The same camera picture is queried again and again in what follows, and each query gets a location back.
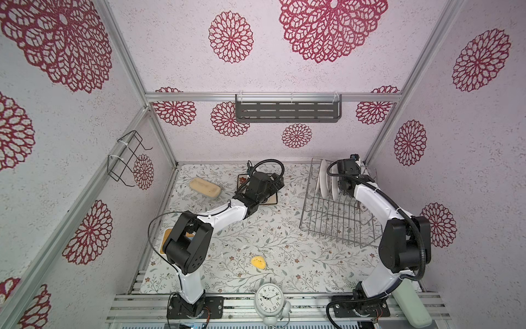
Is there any floral square plate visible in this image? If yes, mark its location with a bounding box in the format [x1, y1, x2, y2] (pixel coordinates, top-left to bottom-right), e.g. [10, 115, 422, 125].
[237, 174, 278, 206]

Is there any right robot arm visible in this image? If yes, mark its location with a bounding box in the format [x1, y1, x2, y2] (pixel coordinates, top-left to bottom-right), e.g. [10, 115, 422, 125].
[327, 154, 431, 301]

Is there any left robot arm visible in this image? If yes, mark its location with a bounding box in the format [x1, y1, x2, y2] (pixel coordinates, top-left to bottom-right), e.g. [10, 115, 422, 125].
[162, 171, 284, 306]

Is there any white round plate front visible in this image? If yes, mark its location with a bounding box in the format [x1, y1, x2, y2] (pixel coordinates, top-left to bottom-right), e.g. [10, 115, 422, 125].
[319, 159, 329, 199]

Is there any tan sponge block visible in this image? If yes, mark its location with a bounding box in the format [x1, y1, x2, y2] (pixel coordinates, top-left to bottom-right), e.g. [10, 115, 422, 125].
[189, 177, 222, 199]

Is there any yellow small piece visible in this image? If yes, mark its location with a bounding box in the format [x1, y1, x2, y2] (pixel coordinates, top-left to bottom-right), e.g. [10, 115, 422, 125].
[251, 256, 267, 270]

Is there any white alarm clock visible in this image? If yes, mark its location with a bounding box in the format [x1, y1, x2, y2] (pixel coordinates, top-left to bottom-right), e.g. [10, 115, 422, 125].
[253, 282, 291, 328]

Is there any pale green bottle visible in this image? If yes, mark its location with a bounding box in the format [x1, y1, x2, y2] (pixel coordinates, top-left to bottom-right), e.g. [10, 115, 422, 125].
[392, 280, 432, 328]

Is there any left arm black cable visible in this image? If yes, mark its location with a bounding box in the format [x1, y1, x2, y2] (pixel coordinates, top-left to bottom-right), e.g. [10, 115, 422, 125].
[147, 158, 286, 289]

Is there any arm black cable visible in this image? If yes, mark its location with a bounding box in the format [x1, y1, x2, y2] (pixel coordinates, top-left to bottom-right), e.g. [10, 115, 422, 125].
[147, 158, 286, 289]
[325, 159, 428, 329]

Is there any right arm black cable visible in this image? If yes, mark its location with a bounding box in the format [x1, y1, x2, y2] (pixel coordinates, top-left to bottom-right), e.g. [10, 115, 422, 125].
[325, 159, 428, 329]

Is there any wire dish rack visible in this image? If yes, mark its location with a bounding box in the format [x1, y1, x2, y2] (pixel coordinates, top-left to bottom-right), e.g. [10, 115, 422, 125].
[299, 158, 383, 248]

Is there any grey wall shelf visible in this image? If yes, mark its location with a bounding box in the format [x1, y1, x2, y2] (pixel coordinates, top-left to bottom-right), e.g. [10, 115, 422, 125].
[234, 94, 342, 123]

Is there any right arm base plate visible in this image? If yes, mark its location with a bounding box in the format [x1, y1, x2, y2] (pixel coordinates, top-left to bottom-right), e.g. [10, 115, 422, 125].
[330, 295, 391, 318]

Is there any black wire wall basket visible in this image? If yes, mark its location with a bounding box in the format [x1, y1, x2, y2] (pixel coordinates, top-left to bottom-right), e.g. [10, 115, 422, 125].
[106, 130, 155, 191]

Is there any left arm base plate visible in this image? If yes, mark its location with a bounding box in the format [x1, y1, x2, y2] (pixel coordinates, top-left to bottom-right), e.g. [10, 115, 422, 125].
[167, 293, 225, 320]

